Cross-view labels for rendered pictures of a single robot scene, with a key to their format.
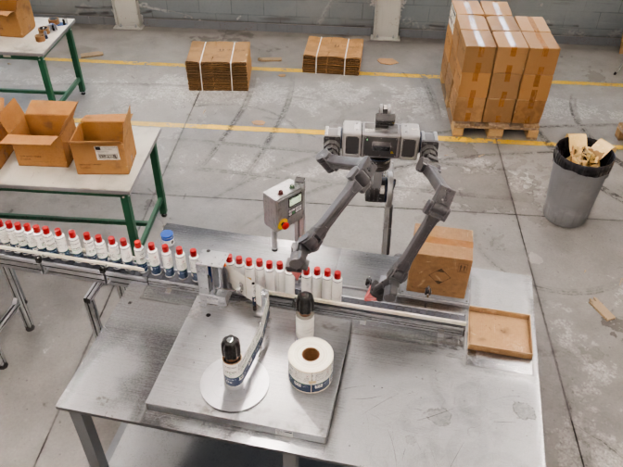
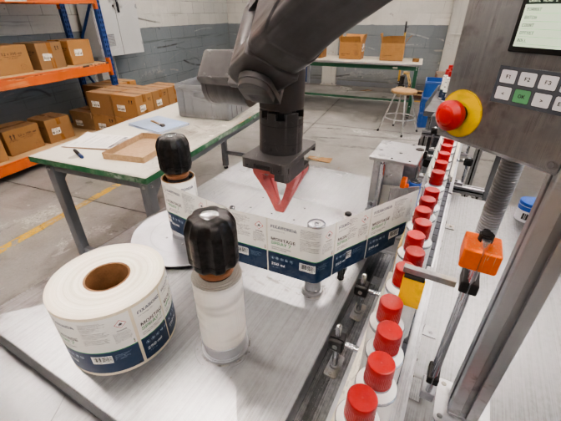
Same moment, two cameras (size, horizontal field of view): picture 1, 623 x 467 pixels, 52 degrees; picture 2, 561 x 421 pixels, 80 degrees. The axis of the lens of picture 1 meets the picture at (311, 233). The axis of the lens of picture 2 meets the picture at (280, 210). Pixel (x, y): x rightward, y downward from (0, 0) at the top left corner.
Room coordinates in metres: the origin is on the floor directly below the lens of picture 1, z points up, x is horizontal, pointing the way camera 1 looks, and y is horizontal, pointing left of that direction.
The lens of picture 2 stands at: (2.26, -0.35, 1.44)
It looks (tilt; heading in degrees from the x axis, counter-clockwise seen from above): 31 degrees down; 107
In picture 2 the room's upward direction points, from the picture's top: straight up
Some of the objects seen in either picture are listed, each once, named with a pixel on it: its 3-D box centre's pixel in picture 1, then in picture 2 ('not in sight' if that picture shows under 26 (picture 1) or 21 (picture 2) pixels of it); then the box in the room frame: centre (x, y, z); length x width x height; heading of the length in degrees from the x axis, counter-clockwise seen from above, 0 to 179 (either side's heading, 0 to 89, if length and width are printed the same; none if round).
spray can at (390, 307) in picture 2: (306, 283); (381, 347); (2.32, 0.02, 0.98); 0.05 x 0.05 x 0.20
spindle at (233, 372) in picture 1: (232, 361); (179, 186); (1.77, 0.33, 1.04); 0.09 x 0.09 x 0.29
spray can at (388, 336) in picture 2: (316, 283); (378, 377); (2.31, -0.03, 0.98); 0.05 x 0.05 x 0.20
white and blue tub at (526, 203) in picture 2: (167, 238); (528, 210); (2.78, 0.82, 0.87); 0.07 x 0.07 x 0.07
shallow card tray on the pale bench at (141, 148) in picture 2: not in sight; (143, 146); (1.06, 1.06, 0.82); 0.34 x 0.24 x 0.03; 92
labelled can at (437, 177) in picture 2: not in sight; (429, 205); (2.42, 0.52, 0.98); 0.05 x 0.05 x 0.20
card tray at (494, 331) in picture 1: (499, 331); not in sight; (2.13, -0.93, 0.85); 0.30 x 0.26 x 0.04; 79
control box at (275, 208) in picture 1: (284, 206); (539, 71); (2.43, 0.13, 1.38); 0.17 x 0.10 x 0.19; 134
